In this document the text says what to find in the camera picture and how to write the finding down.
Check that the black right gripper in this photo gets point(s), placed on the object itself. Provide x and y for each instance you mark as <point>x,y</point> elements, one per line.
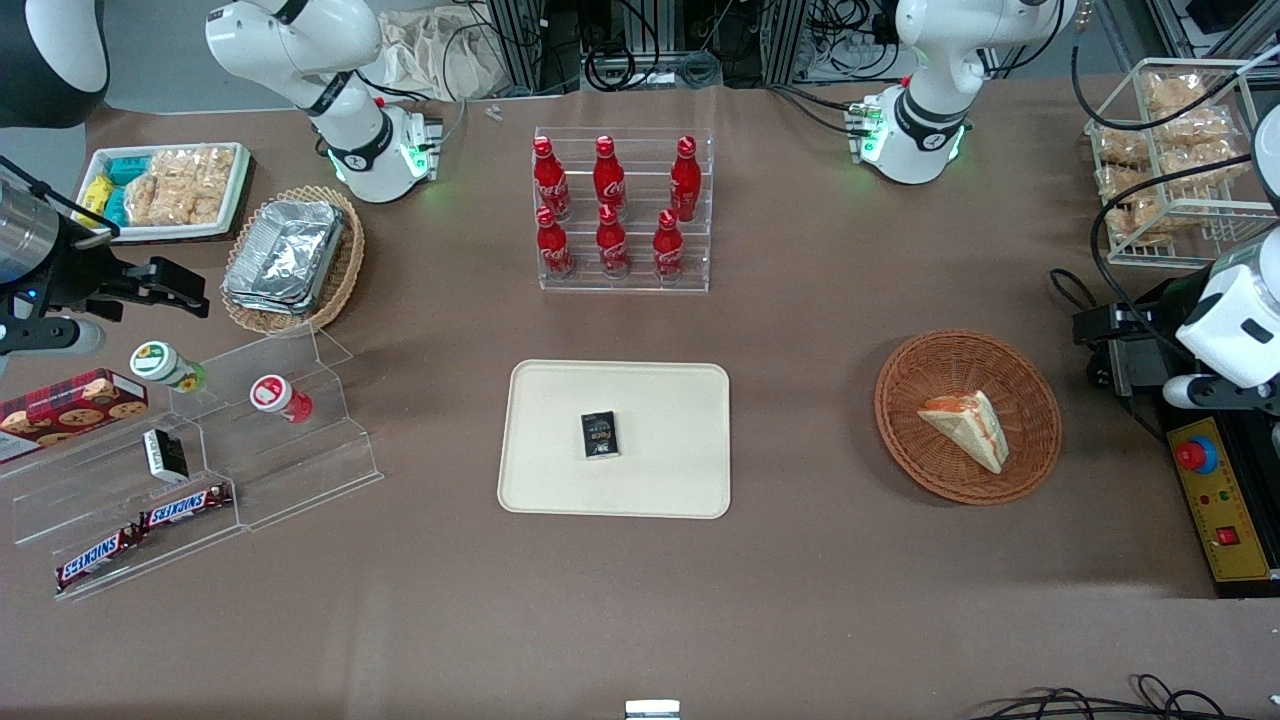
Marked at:
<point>78,277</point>

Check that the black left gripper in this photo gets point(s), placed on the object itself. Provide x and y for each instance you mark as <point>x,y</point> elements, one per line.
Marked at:
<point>1160,322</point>

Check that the triangular sandwich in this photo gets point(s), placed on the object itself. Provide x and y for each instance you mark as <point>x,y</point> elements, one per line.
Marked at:
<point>970,425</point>

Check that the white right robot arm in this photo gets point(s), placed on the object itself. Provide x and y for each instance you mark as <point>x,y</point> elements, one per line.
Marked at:
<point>300,45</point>

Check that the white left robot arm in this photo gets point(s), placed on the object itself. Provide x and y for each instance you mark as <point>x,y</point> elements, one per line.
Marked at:
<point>930,120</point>

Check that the white rectangular snack tray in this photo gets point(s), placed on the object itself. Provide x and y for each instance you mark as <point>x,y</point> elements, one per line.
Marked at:
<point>235,195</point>

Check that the brown wicker basket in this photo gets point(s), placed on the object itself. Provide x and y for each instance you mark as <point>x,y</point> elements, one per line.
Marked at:
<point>930,380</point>

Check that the light wicker basket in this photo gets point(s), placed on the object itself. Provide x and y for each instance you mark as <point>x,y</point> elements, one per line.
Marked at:
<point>345,260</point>

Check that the beige plastic tray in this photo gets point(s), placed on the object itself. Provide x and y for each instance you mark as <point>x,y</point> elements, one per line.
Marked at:
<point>660,420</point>

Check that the green lid cup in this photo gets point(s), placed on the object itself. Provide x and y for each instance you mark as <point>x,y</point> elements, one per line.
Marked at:
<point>160,363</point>

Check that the teal snack packet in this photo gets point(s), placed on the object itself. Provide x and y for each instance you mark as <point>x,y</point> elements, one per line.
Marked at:
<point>127,168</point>
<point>115,207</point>

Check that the clear rice cracker bag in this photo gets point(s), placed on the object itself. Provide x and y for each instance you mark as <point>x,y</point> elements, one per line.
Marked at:
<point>160,190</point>
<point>212,180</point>

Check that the clear fried snack bag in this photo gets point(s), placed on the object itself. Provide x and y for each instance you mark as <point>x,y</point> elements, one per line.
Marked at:
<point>1195,127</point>
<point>1120,148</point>
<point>1172,92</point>
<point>1205,163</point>
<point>1125,183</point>
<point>1145,225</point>

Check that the yellow snack packet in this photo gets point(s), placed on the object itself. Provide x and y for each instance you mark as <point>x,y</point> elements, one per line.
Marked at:
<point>97,195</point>

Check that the aluminium foil container stack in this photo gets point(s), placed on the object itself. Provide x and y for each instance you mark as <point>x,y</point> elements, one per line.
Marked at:
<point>285,255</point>

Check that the red lid cup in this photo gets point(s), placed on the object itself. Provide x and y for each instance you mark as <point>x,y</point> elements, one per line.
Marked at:
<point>278,396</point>

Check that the red cookie box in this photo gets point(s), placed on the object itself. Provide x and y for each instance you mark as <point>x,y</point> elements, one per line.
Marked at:
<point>70,408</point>

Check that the black and white small box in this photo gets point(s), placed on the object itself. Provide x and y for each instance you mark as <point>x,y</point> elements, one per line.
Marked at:
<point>165,455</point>

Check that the Snickers chocolate bar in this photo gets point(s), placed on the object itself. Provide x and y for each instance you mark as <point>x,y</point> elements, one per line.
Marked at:
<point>185,507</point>
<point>98,556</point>

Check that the yellow emergency stop box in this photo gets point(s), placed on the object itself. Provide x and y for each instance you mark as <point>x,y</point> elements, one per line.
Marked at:
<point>1225,510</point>

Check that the clear acrylic step display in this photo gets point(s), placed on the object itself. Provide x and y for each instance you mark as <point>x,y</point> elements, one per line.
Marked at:
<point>300,470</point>

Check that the black cooking appliance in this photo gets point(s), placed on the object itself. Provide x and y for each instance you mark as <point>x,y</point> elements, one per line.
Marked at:
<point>1255,590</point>

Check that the beige cloth bag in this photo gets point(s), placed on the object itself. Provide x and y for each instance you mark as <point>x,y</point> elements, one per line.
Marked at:
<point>430,50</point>

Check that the small white plastic piece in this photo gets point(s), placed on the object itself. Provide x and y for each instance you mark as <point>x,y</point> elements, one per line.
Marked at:
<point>493,112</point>

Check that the red cola bottle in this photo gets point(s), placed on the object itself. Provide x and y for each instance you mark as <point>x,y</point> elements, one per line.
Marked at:
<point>608,178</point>
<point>611,245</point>
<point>547,180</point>
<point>685,182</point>
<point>553,248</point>
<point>667,248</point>

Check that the clear acrylic bottle rack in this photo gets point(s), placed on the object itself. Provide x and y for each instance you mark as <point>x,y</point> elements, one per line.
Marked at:
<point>640,275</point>

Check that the white and black edge device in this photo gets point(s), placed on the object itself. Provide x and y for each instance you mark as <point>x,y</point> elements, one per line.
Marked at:
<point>652,710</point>

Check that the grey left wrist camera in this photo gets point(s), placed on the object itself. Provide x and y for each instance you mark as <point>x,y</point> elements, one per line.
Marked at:
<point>1188,392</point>

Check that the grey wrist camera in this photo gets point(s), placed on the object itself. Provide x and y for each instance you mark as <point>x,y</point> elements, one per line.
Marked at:
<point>1188,392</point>
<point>55,336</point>

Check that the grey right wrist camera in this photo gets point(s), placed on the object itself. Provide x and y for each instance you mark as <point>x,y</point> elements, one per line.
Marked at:
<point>55,336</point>

